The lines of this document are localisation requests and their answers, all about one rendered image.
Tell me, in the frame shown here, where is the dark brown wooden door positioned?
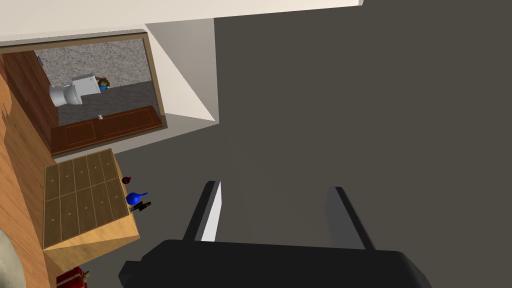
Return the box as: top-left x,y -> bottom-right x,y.
49,105 -> 165,155

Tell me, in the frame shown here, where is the white toilet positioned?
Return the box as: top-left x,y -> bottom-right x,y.
48,73 -> 111,108

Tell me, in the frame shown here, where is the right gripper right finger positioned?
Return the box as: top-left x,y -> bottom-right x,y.
324,186 -> 376,251

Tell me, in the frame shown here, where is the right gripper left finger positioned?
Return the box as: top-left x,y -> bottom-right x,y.
182,180 -> 223,243

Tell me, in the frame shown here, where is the red box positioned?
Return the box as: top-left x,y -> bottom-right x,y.
55,266 -> 91,288

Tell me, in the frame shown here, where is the wooden chest of drawers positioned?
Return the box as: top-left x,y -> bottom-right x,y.
41,148 -> 153,273

